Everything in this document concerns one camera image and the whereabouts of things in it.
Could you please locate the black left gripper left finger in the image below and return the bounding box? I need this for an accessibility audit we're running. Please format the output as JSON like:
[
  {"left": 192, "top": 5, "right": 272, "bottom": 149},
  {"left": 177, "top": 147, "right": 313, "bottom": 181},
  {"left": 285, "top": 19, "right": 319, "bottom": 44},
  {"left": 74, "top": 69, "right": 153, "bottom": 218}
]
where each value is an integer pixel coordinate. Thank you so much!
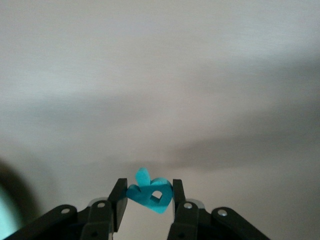
[{"left": 4, "top": 177, "right": 129, "bottom": 240}]

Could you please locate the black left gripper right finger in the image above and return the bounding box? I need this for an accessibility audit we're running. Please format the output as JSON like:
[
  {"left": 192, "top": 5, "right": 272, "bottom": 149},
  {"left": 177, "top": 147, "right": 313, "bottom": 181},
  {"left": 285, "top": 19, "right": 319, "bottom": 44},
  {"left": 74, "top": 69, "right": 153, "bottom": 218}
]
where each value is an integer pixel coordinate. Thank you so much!
[{"left": 166, "top": 178, "right": 272, "bottom": 240}]

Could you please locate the teal foam letter R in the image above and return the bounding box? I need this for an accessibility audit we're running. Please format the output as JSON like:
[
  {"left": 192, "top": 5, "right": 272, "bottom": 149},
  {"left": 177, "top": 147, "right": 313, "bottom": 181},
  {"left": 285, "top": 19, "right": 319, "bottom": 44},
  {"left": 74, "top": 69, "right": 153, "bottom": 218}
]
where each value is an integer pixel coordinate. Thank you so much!
[{"left": 125, "top": 167, "right": 174, "bottom": 215}]

